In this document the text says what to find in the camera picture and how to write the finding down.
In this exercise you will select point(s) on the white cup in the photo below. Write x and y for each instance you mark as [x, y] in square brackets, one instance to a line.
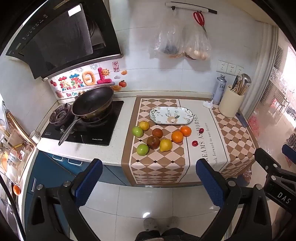
[35, 137]

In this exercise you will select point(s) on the bundle of wooden chopsticks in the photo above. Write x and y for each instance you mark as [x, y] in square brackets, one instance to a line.
[241, 87]

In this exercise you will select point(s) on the black frying pan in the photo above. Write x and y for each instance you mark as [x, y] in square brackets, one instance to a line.
[92, 102]

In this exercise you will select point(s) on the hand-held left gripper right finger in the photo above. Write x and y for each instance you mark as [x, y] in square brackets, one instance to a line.
[209, 183]

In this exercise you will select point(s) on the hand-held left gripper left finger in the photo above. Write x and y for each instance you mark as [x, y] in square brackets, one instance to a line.
[89, 183]

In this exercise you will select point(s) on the metal ladle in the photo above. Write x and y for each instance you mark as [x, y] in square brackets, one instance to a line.
[246, 78]

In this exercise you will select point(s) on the small yellow lemon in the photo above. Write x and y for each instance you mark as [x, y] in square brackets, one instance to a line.
[144, 125]

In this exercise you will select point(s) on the black range hood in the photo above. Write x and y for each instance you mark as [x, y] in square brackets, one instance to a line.
[57, 34]

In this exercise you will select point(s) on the white wall socket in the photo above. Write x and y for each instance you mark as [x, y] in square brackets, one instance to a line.
[239, 70]
[222, 66]
[231, 68]

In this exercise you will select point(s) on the floral oval ceramic plate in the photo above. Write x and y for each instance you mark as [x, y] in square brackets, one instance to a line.
[161, 115]

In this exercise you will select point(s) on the colourful wall sticker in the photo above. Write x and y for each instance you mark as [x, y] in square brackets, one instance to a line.
[76, 80]

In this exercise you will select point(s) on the clear plastic bag with eggs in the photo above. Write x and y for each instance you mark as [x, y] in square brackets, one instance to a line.
[196, 46]

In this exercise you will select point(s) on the dark brown round fruit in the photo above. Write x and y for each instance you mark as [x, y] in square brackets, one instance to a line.
[153, 142]

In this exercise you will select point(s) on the window frame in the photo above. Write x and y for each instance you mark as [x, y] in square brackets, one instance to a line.
[272, 58]

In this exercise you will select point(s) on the metal gas burner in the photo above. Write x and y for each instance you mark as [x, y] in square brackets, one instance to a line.
[60, 114]

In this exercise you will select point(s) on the black spatula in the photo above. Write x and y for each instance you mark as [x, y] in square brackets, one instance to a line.
[234, 83]

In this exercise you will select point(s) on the orange round magnet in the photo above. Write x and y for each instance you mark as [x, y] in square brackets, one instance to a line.
[16, 189]

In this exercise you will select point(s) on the checkered brown table mat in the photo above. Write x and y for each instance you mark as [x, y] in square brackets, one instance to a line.
[161, 166]

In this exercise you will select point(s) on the reddish brown round fruit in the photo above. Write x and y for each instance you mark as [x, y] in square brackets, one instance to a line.
[157, 133]

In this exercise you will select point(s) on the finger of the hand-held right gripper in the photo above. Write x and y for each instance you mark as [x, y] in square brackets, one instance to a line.
[266, 158]
[290, 151]

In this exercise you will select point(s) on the black gas stove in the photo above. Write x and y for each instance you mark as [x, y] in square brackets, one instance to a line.
[99, 134]

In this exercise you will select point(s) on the cream utensil holder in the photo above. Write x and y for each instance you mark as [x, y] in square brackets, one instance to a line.
[230, 104]

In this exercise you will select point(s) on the large yellow lemon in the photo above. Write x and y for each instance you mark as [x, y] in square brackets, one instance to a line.
[166, 145]

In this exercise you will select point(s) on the orange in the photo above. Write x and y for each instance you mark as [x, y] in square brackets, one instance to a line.
[177, 136]
[186, 131]

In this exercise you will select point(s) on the white wall rack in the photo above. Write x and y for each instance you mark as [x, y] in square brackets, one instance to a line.
[192, 7]

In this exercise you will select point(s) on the green apple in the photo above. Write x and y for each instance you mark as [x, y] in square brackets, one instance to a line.
[137, 131]
[142, 149]

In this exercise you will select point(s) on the red window sticker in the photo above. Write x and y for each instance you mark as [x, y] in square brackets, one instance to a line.
[254, 126]

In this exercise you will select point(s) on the red fruit wall sticker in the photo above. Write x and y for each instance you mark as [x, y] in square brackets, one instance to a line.
[122, 83]

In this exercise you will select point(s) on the grey spray can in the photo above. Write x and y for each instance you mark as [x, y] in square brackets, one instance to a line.
[219, 90]

